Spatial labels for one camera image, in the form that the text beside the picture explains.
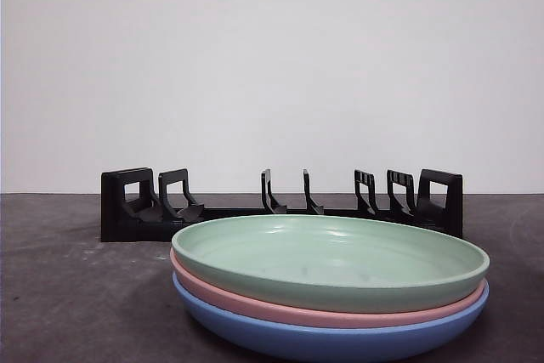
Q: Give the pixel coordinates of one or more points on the pink round plate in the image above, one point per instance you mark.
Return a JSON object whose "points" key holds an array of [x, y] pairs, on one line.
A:
{"points": [[340, 314]]}

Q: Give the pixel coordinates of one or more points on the blue round plate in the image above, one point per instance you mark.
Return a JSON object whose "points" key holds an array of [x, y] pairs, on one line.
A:
{"points": [[297, 344]]}

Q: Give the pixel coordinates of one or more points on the green round plate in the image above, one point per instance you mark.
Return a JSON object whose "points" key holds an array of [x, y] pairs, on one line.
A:
{"points": [[323, 261]]}

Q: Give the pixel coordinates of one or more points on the black plate rack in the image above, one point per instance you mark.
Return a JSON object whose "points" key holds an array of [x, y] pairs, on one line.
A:
{"points": [[136, 227]]}

